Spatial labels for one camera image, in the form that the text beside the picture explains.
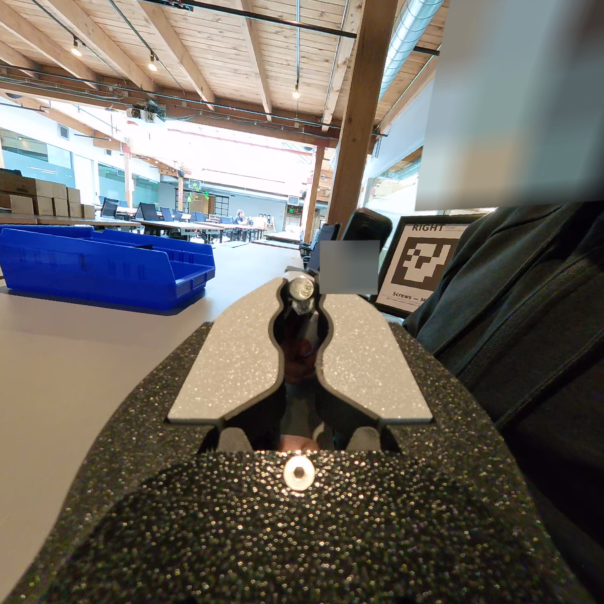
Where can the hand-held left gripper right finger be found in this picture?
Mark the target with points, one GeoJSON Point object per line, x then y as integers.
{"type": "Point", "coordinates": [373, 368]}

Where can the blue plastic bin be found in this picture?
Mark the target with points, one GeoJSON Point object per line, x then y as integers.
{"type": "Point", "coordinates": [94, 269]}

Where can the black framed marker sign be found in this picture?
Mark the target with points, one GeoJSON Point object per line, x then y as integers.
{"type": "Point", "coordinates": [425, 264]}

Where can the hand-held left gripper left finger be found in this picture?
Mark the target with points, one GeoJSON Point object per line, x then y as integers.
{"type": "Point", "coordinates": [231, 363]}

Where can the black office chair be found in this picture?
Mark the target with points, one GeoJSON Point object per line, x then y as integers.
{"type": "Point", "coordinates": [323, 243]}

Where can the stack of cardboard boxes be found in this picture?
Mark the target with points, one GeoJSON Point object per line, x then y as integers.
{"type": "Point", "coordinates": [38, 193]}

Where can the wooden pillar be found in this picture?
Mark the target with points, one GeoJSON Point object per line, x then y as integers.
{"type": "Point", "coordinates": [363, 104]}

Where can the steel bolt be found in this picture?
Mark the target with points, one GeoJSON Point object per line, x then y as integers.
{"type": "Point", "coordinates": [302, 291]}

